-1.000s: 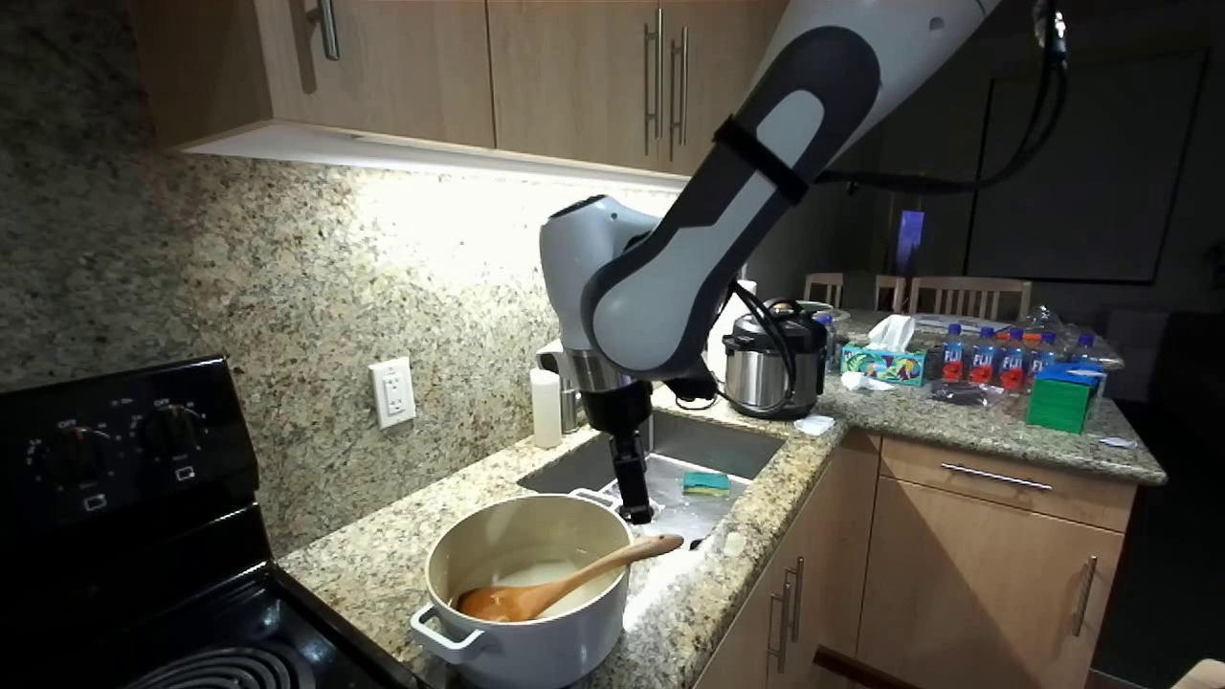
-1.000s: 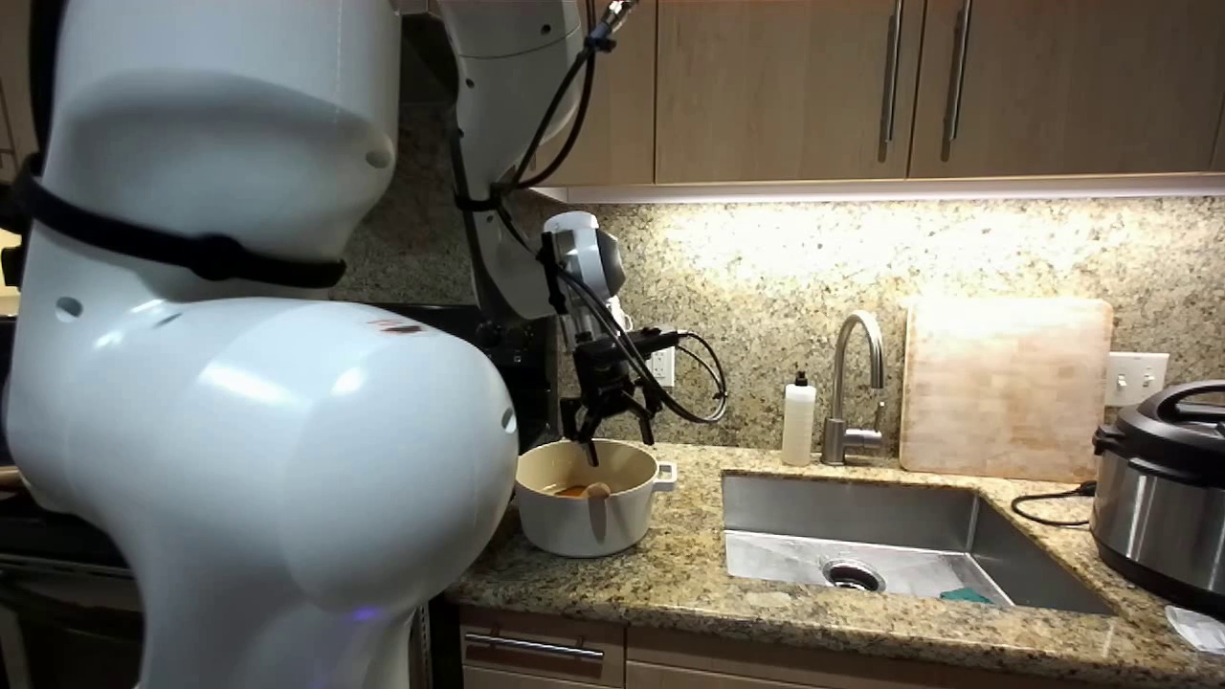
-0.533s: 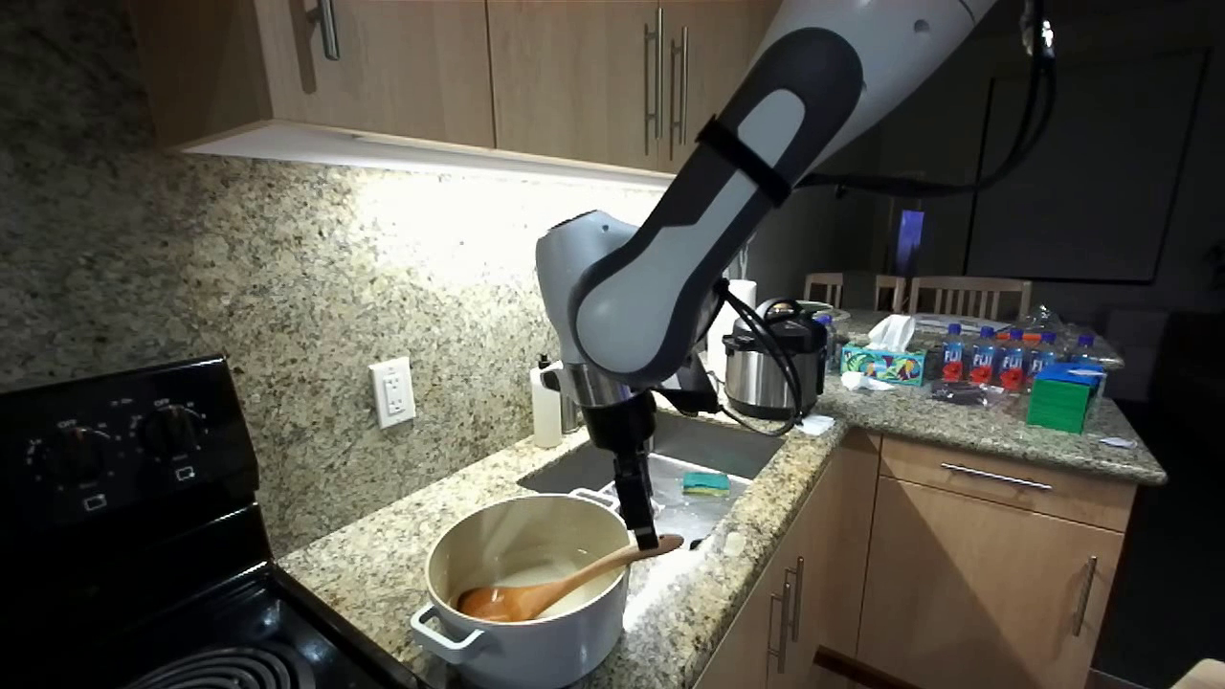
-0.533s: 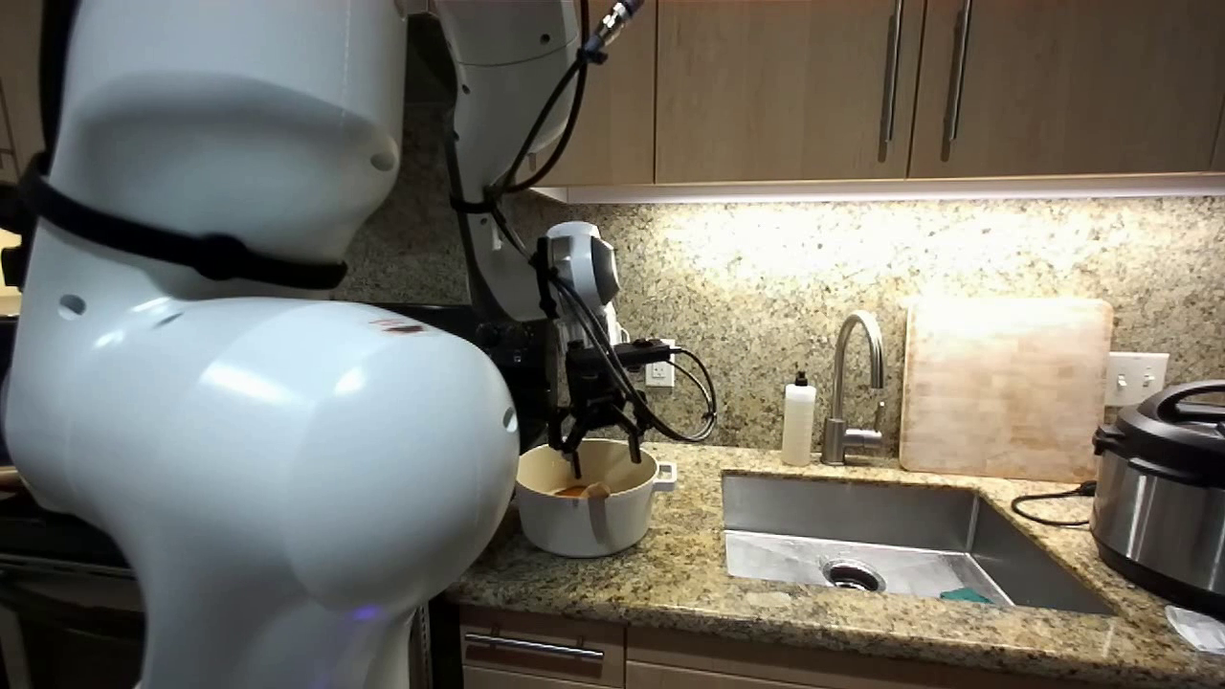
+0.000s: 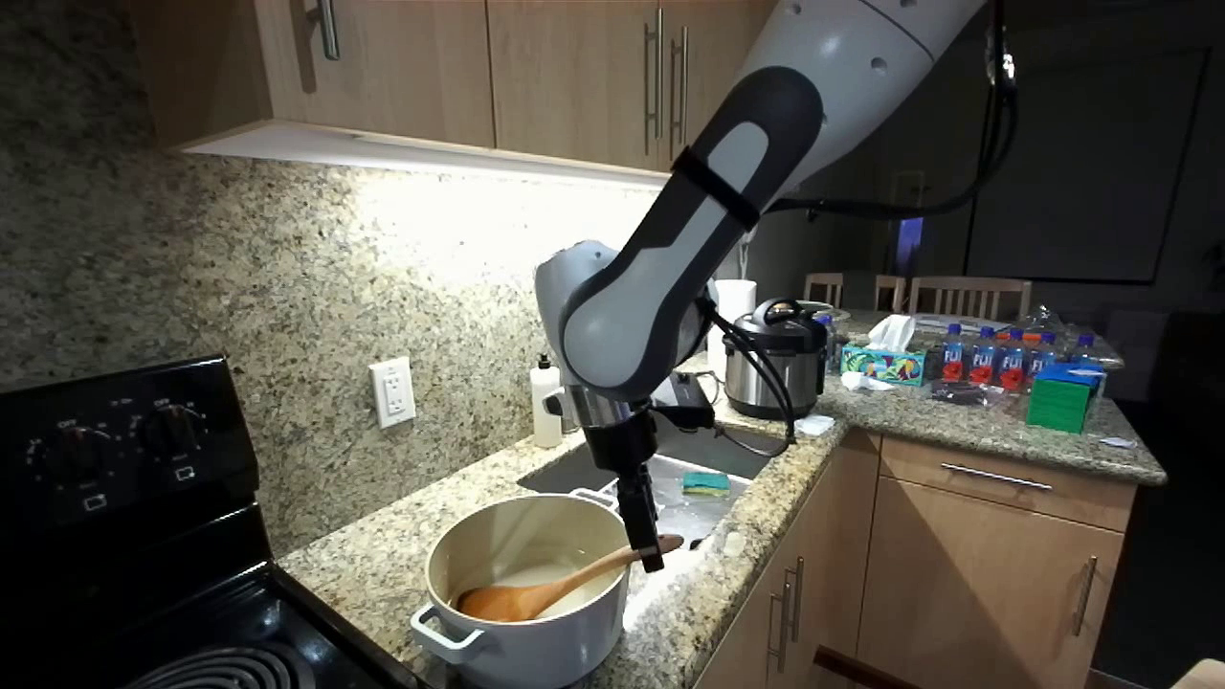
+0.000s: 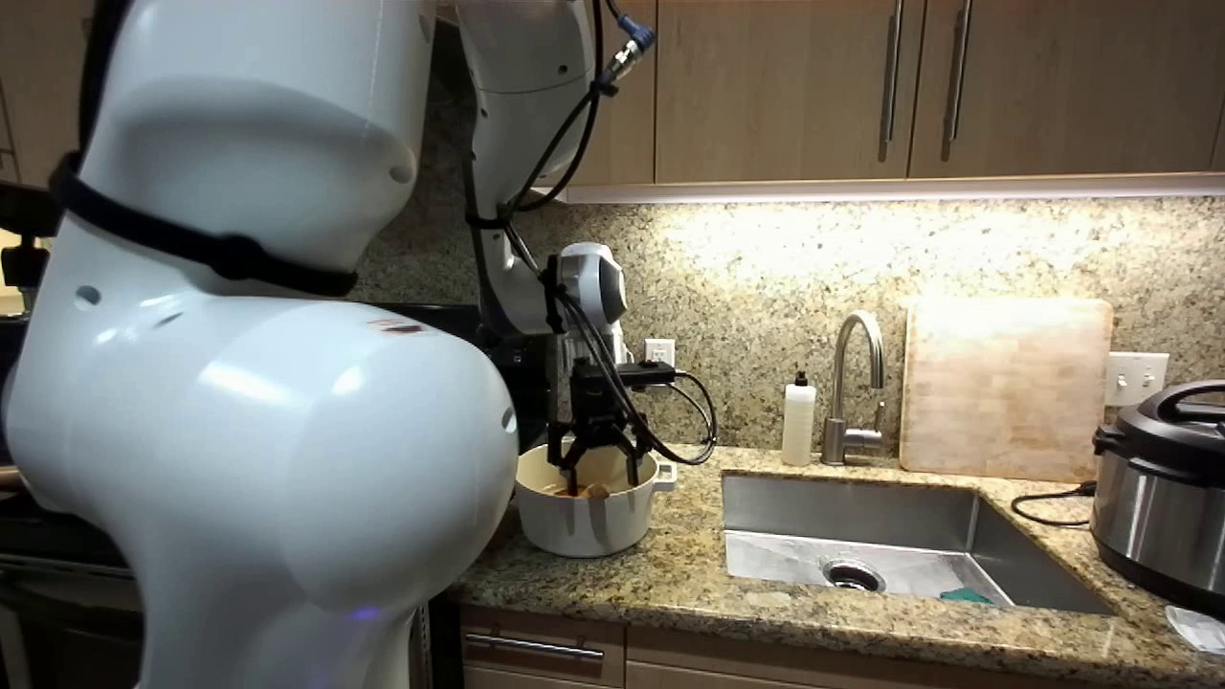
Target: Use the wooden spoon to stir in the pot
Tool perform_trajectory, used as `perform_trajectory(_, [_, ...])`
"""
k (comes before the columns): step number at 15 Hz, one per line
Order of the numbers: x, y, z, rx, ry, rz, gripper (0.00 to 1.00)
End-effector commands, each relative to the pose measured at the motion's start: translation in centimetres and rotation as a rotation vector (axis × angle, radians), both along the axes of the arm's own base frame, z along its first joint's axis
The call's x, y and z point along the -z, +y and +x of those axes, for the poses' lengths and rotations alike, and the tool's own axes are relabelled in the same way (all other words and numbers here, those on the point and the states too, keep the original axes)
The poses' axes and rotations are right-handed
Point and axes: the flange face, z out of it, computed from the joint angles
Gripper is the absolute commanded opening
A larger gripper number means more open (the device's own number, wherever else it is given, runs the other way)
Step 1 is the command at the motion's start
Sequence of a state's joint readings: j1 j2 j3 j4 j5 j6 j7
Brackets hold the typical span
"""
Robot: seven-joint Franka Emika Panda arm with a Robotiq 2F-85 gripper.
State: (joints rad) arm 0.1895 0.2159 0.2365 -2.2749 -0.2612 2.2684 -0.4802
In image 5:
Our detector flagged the metal upper cabinet handle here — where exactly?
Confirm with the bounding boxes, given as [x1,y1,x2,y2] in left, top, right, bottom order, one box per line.
[639,4,667,146]
[294,0,346,68]
[662,35,689,137]

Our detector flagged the metal base door handle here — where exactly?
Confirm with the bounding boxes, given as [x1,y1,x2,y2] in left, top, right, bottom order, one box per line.
[761,587,787,679]
[785,554,809,649]
[1068,552,1101,641]

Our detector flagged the green box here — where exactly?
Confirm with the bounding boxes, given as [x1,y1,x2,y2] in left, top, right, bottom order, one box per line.
[1021,362,1112,437]

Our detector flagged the steel pressure cooker black lid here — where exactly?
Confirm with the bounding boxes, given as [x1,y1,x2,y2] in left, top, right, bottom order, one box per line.
[719,296,838,421]

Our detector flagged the wooden spoon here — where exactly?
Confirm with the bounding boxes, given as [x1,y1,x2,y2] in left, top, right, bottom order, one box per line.
[452,531,689,627]

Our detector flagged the light wood upper cabinet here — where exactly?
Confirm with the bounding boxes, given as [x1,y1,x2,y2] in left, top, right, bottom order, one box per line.
[128,0,781,184]

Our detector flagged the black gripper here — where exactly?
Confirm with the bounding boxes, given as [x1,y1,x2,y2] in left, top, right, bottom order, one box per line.
[582,419,669,578]

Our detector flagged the black electric stove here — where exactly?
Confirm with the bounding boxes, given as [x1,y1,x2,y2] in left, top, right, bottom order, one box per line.
[0,351,426,689]

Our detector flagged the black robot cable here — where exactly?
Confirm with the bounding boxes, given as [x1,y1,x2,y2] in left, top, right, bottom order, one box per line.
[693,0,1026,452]

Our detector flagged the metal drawer handle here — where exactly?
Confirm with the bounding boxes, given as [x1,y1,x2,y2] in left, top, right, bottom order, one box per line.
[937,455,1060,498]

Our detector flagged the colourful tissue box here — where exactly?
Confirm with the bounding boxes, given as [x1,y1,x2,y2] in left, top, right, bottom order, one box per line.
[838,314,930,392]

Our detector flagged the white wall outlet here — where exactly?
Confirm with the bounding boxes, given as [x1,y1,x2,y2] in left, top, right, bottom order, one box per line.
[369,351,420,432]

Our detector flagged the blue lit screen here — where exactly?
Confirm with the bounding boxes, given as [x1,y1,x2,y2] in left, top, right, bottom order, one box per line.
[891,207,930,275]

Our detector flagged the wooden dining chair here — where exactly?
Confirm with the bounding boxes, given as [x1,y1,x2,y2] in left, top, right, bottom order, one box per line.
[868,272,910,317]
[902,272,1034,326]
[799,270,851,317]

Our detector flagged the light wood base cabinet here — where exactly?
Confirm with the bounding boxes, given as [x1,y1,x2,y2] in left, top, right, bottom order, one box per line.
[854,429,1141,689]
[689,429,888,689]

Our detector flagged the large dark window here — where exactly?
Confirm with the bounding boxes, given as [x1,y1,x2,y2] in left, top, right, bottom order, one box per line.
[964,35,1210,289]

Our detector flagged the white paper towel roll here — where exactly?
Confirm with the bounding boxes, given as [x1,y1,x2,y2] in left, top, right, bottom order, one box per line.
[703,275,759,377]

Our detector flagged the stainless steel sink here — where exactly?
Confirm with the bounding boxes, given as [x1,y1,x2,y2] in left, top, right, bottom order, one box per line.
[512,402,787,552]

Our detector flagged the white pot with handles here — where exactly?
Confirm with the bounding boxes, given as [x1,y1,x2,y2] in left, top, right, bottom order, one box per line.
[405,493,639,689]

